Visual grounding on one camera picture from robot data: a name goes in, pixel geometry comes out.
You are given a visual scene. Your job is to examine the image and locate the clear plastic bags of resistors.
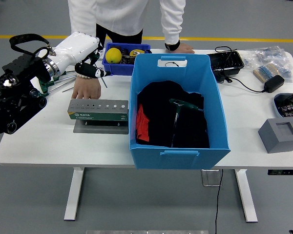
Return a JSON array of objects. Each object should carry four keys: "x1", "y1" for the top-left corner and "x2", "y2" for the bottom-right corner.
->
[{"x1": 243, "y1": 45, "x2": 293, "y2": 83}]

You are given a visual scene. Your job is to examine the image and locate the person's left hand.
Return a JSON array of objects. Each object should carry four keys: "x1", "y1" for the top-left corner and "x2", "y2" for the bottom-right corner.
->
[{"x1": 166, "y1": 42, "x2": 195, "y2": 55}]

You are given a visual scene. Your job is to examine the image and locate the green T-handle wrench thick shaft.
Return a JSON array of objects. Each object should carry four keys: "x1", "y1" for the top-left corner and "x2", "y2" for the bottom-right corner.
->
[{"x1": 52, "y1": 70, "x2": 77, "y2": 82}]

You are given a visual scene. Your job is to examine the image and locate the grey foam box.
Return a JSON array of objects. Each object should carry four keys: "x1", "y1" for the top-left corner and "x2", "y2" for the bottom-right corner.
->
[{"x1": 258, "y1": 117, "x2": 293, "y2": 154}]

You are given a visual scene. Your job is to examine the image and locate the taped resistor strip bundle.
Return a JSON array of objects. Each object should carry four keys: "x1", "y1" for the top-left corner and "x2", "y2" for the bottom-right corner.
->
[{"x1": 253, "y1": 63, "x2": 280, "y2": 83}]

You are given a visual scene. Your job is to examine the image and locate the large green T-handle hex wrench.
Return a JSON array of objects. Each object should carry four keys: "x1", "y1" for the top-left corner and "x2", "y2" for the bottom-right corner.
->
[{"x1": 168, "y1": 98, "x2": 205, "y2": 148}]

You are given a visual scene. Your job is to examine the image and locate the black adapter cable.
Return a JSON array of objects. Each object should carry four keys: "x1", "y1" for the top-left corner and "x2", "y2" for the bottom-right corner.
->
[{"x1": 214, "y1": 45, "x2": 266, "y2": 93}]

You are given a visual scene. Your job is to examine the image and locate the white table leg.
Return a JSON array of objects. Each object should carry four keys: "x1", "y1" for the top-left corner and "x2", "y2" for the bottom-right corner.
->
[
  {"x1": 63, "y1": 167, "x2": 85, "y2": 222},
  {"x1": 235, "y1": 169, "x2": 259, "y2": 223}
]

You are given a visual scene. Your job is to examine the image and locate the yellow ball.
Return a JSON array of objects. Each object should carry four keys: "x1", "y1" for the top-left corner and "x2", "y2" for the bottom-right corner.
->
[{"x1": 105, "y1": 47, "x2": 123, "y2": 64}]

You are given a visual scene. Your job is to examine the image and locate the yellow black tape measure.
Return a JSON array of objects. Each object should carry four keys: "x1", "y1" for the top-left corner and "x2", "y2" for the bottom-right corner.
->
[{"x1": 129, "y1": 48, "x2": 149, "y2": 58}]

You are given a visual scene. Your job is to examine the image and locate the small green T-handle hex wrench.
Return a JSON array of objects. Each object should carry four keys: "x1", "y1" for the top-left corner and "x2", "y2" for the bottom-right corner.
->
[{"x1": 87, "y1": 52, "x2": 108, "y2": 89}]

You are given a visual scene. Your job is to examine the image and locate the light blue tray of electronics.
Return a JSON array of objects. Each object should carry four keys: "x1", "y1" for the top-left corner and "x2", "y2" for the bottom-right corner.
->
[{"x1": 273, "y1": 92, "x2": 293, "y2": 127}]

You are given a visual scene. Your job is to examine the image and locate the black cloth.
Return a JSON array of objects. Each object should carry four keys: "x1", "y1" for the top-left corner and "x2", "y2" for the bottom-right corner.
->
[{"x1": 136, "y1": 81, "x2": 210, "y2": 149}]

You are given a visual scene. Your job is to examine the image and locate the small dark blue parts bin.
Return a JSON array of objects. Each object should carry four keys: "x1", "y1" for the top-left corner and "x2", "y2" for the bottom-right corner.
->
[{"x1": 102, "y1": 42, "x2": 152, "y2": 76}]

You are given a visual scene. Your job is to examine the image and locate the black wrist watch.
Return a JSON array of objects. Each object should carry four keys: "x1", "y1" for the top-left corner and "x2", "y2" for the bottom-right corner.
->
[{"x1": 165, "y1": 39, "x2": 181, "y2": 52}]

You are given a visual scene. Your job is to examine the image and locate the large blue plastic bin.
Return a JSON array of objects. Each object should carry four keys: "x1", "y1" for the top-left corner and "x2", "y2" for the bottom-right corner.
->
[{"x1": 128, "y1": 54, "x2": 231, "y2": 171}]

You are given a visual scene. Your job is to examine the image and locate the black plastic tray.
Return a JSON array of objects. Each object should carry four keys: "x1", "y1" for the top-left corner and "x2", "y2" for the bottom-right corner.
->
[{"x1": 206, "y1": 51, "x2": 245, "y2": 82}]

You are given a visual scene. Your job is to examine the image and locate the red cloth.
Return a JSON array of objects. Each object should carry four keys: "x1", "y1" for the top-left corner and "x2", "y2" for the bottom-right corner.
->
[{"x1": 136, "y1": 103, "x2": 150, "y2": 142}]

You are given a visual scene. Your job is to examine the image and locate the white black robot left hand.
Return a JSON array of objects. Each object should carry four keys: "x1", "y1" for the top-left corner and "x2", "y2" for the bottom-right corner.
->
[{"x1": 48, "y1": 32, "x2": 112, "y2": 79}]

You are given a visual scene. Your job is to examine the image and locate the person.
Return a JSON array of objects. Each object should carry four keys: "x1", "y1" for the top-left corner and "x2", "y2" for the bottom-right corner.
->
[{"x1": 67, "y1": 0, "x2": 195, "y2": 100}]

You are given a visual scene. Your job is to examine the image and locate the dark brown reel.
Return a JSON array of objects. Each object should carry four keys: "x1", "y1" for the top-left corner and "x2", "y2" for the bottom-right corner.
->
[{"x1": 122, "y1": 48, "x2": 135, "y2": 65}]

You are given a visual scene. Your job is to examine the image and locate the green silver wrench holder stand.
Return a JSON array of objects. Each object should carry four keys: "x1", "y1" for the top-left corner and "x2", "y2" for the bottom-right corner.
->
[{"x1": 67, "y1": 98, "x2": 129, "y2": 134}]

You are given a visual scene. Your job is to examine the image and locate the metal floor plate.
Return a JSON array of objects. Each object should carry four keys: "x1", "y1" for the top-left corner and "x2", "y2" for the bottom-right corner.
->
[{"x1": 201, "y1": 169, "x2": 222, "y2": 187}]

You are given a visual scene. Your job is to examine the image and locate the person's right hand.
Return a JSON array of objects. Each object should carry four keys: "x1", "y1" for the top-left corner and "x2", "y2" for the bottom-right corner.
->
[{"x1": 71, "y1": 77, "x2": 102, "y2": 100}]

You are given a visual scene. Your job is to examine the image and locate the black table control panel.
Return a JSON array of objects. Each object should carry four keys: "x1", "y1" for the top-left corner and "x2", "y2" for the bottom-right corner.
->
[{"x1": 268, "y1": 169, "x2": 293, "y2": 176}]

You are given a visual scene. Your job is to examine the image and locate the black floor cable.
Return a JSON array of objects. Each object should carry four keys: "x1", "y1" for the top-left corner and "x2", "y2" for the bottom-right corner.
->
[{"x1": 214, "y1": 169, "x2": 224, "y2": 234}]

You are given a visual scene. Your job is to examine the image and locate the black power adapter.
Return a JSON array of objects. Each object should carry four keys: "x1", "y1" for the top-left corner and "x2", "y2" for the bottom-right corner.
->
[{"x1": 263, "y1": 75, "x2": 285, "y2": 93}]

